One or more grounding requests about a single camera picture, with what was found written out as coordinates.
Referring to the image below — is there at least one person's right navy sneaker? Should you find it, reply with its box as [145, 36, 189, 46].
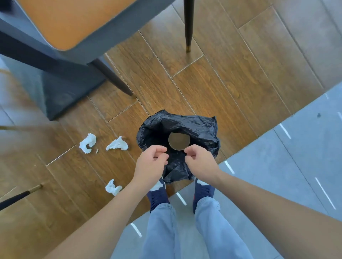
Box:
[192, 178, 216, 214]

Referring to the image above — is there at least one person's left hand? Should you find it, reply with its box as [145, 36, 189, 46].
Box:
[133, 145, 169, 190]

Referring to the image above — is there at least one person's right jeans leg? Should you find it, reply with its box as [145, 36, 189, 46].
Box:
[194, 197, 254, 259]

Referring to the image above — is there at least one crumpled white tissue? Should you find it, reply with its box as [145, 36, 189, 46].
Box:
[105, 179, 123, 196]
[106, 136, 129, 151]
[79, 133, 97, 154]

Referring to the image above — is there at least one person's jeans leg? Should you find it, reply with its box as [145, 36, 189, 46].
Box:
[194, 197, 254, 259]
[141, 203, 183, 259]

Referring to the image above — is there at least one dark grey table pedestal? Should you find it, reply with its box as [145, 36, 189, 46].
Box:
[0, 31, 107, 121]

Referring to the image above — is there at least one brown paper cup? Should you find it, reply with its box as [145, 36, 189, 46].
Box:
[168, 132, 191, 151]

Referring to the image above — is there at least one person's right forearm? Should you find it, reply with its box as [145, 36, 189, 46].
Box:
[206, 171, 342, 259]

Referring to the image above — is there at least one person's left forearm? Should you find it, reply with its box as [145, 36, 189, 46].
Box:
[44, 176, 159, 259]

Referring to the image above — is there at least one black plastic garbage bag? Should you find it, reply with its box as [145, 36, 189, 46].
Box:
[136, 109, 221, 184]

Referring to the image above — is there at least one person's right hand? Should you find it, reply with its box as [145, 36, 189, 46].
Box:
[184, 145, 223, 185]

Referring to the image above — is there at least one person's left navy sneaker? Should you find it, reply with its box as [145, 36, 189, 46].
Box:
[146, 177, 170, 213]

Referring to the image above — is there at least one person's left jeans leg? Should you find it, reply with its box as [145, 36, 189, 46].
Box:
[141, 203, 183, 259]

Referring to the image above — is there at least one person's navy sneaker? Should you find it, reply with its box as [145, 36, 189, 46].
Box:
[146, 177, 170, 213]
[192, 178, 216, 214]

